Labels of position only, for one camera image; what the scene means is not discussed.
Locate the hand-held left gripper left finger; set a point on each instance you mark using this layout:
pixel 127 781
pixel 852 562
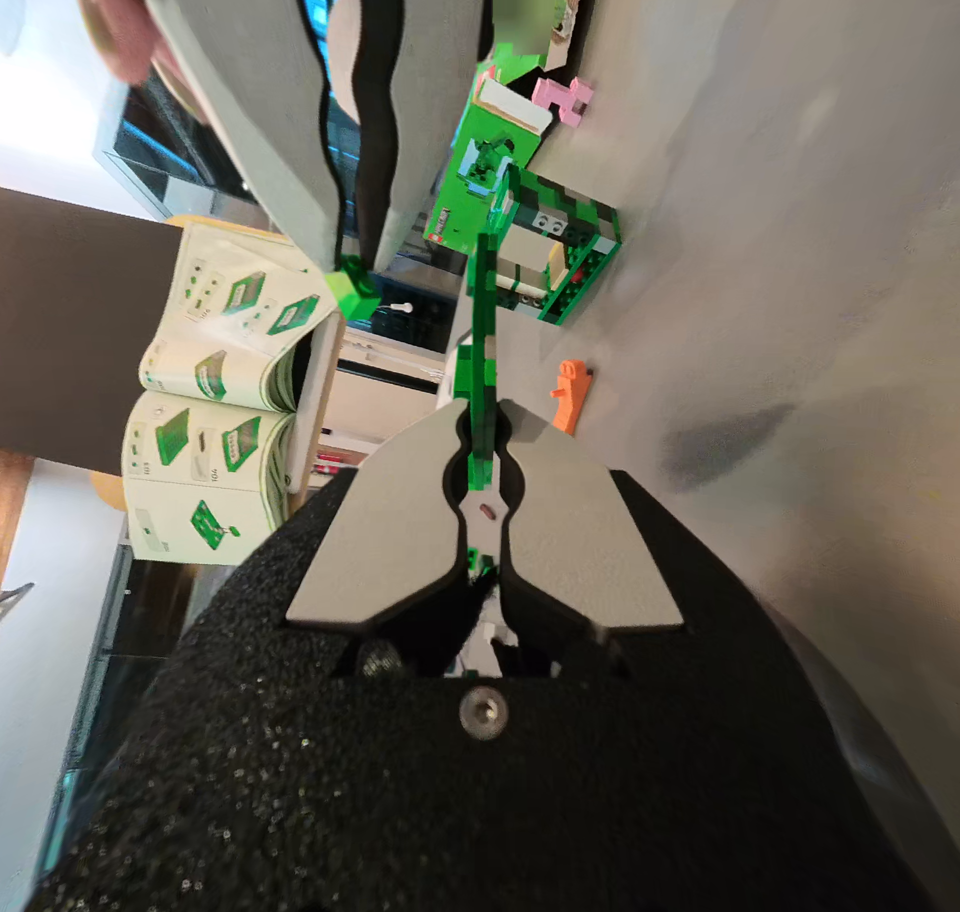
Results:
pixel 375 537

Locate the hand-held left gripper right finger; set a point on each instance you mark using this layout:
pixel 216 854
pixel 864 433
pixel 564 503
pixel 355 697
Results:
pixel 592 545

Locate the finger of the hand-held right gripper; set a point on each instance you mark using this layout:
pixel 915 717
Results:
pixel 435 65
pixel 247 65

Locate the green lego brick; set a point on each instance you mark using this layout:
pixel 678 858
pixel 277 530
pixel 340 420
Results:
pixel 352 293
pixel 463 372

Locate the green lego plate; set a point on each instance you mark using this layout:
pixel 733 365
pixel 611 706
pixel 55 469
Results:
pixel 484 372

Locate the pink lego pig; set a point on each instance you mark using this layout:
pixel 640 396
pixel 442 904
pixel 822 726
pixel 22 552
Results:
pixel 559 95

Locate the lego instruction booklet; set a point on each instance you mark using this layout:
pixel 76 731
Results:
pixel 187 477

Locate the green blocky lego build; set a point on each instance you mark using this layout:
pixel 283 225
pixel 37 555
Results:
pixel 592 267

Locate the person's right hand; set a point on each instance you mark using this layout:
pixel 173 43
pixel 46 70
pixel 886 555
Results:
pixel 112 12

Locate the white cabinet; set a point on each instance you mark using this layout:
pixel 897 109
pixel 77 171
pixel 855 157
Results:
pixel 375 402

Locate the orange brick separator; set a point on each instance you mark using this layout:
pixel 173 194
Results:
pixel 571 402

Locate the dark grey panel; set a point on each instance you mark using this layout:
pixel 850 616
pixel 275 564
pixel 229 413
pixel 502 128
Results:
pixel 75 327

